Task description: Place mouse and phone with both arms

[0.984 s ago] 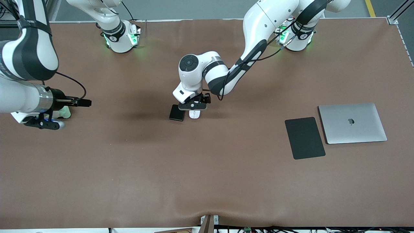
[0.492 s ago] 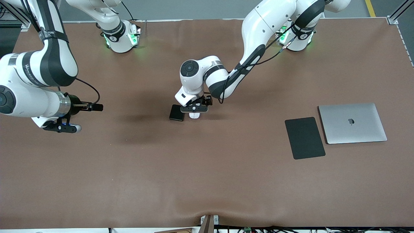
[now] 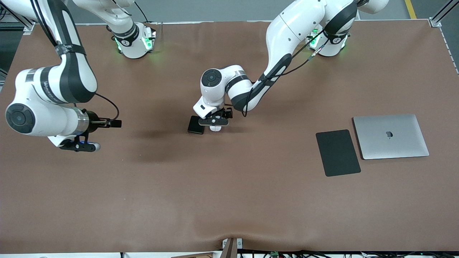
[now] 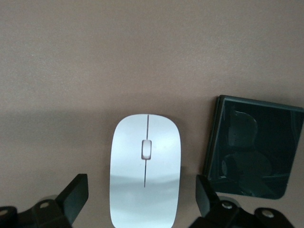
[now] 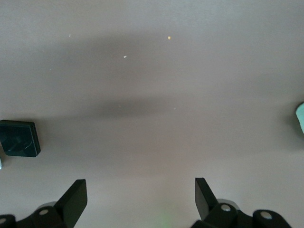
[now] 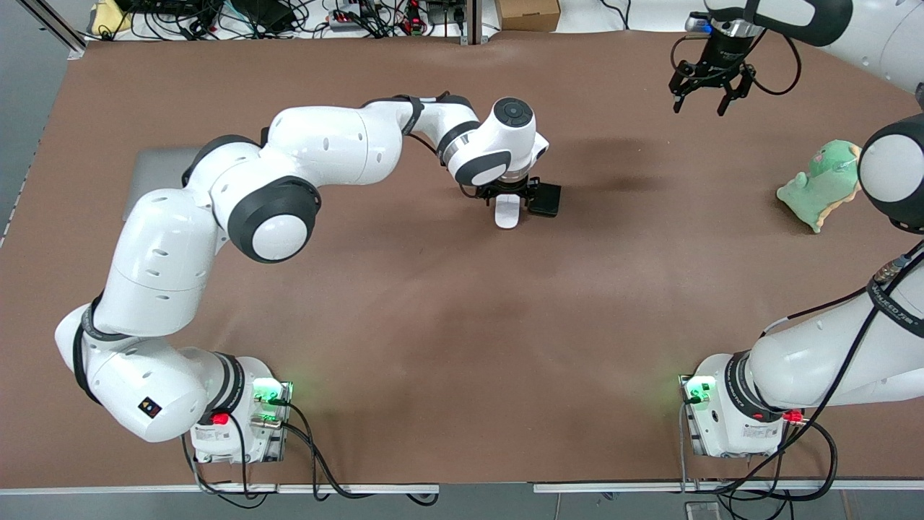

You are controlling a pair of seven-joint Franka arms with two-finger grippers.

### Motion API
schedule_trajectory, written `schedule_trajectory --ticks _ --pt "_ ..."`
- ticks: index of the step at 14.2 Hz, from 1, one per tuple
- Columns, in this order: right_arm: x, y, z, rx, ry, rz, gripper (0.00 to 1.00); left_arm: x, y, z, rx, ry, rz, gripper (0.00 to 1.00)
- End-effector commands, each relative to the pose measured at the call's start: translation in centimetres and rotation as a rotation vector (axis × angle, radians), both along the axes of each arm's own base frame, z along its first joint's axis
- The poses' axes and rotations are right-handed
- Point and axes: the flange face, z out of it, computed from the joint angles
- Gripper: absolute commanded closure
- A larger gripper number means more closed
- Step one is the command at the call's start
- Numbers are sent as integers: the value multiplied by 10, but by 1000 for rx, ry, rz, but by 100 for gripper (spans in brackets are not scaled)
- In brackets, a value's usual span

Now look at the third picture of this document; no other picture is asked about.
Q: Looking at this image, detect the black right base cable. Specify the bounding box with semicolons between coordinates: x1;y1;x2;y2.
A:
134;0;150;24

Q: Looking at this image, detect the black mouse pad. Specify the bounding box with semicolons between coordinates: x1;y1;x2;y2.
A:
316;129;361;177

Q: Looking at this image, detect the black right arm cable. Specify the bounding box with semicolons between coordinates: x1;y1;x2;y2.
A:
30;0;120;122

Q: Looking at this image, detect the silver post bracket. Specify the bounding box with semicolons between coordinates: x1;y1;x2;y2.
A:
222;238;243;250

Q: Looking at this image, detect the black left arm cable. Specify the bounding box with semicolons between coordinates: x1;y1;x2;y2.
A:
242;29;328;118

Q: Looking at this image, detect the brown table cover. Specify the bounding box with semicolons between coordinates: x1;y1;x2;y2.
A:
0;20;459;253

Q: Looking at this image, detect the silver laptop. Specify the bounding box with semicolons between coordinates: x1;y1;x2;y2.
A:
352;114;430;160

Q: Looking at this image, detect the brown mount post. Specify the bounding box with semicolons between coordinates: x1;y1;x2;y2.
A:
224;238;238;258

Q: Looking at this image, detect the aluminium frame post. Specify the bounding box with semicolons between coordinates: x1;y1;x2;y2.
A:
429;0;459;28
0;7;36;34

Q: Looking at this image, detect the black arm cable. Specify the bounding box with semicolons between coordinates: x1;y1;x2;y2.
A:
242;29;328;118
30;0;120;122

